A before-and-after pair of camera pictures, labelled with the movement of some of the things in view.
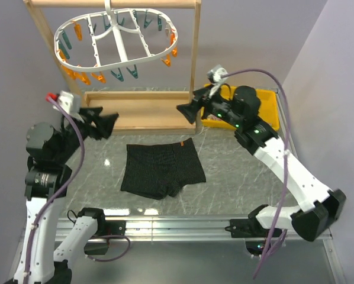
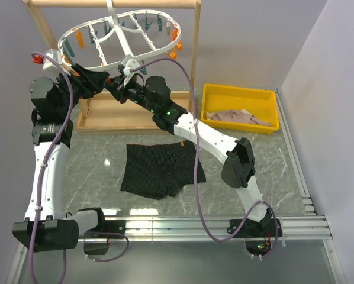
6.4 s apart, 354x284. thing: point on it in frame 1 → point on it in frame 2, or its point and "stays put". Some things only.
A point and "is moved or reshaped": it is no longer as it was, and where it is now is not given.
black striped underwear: (153, 170) stays put
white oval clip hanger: (115, 36) is moved or reshaped
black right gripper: (190, 110) → (116, 87)
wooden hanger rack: (138, 112) stays put
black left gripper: (105, 124) → (90, 82)
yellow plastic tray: (268, 108) stays put
